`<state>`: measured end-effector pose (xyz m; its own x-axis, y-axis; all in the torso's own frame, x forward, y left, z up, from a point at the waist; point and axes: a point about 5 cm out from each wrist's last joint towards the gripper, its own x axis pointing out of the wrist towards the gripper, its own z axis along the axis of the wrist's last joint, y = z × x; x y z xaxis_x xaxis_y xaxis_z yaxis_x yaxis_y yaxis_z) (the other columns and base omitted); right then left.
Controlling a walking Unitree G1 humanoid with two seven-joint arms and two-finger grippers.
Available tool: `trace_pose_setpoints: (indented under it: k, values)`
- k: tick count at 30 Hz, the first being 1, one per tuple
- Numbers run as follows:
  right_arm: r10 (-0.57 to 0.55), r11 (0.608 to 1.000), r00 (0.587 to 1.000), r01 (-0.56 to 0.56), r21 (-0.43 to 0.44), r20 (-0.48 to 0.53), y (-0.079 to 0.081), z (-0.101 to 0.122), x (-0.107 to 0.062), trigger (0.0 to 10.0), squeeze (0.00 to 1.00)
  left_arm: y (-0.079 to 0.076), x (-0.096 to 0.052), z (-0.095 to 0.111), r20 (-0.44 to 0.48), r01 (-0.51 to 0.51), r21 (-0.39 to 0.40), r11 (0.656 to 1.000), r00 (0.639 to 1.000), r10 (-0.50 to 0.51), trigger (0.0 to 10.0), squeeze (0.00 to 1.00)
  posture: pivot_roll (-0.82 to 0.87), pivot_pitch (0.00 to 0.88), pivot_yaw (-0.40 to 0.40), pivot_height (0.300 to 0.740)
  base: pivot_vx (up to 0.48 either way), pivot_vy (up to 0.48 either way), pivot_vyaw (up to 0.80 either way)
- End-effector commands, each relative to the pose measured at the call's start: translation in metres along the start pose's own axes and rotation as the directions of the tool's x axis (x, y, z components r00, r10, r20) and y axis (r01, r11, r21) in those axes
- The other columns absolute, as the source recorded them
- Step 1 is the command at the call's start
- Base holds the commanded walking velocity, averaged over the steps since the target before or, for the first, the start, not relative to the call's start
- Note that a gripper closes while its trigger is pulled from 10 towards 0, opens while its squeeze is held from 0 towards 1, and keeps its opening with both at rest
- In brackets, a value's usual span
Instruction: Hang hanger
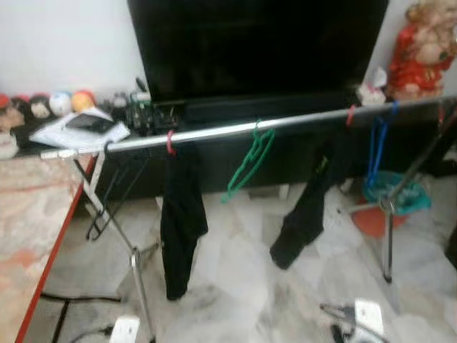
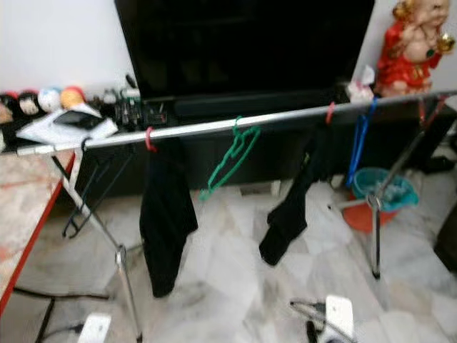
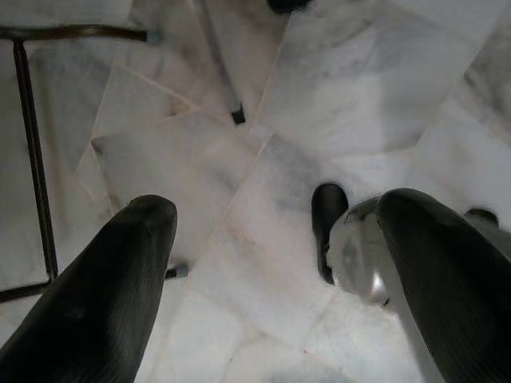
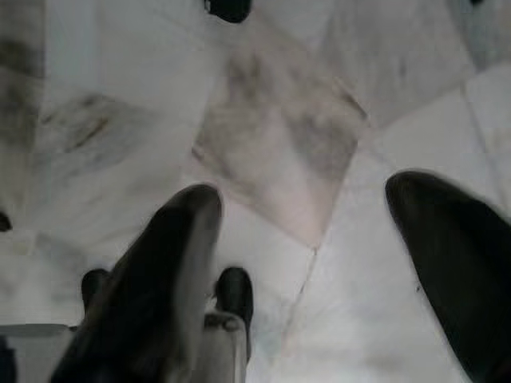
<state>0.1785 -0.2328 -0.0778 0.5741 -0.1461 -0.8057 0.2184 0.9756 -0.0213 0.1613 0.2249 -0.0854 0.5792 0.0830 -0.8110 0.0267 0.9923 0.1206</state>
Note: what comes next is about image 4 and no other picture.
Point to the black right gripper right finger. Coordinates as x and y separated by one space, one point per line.
459 271

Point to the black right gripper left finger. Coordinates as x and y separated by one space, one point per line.
159 287

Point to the black rounded object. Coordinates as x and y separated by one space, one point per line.
229 10

